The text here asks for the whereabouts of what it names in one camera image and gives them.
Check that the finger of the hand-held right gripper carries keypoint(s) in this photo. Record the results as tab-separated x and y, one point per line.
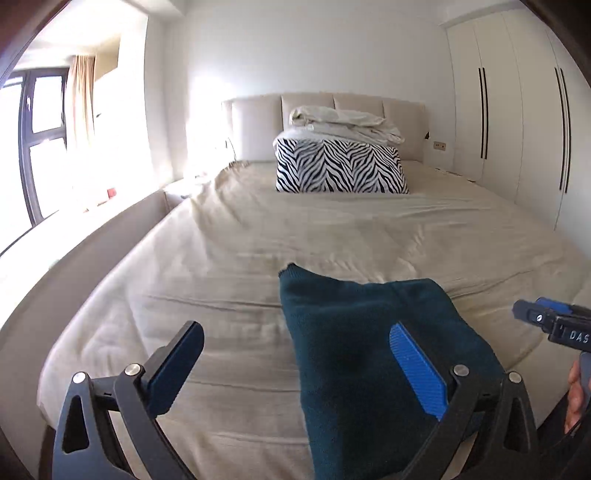
531	314
561	306

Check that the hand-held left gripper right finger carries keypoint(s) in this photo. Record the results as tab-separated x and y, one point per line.
415	369

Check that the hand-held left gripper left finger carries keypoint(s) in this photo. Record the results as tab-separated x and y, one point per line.
173	369

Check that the dark teal knitted sweater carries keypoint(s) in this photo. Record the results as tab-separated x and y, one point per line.
351	332

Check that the person's right hand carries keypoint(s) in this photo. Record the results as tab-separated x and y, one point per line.
577	401

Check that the bed with beige sheet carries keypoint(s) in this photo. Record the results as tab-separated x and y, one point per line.
231	244

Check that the small red object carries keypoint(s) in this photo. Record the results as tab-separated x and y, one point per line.
111	193

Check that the zebra print pillow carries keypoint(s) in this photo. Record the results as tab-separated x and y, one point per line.
341	166

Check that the crumpled cream duvet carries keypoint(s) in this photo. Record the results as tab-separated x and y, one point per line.
341	122

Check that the cream padded headboard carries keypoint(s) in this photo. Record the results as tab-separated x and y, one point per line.
258	124

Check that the black framed window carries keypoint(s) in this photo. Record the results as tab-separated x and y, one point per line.
37	138

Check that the beige curtain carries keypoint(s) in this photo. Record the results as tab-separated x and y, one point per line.
81	101

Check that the wall socket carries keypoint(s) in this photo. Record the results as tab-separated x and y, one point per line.
439	146

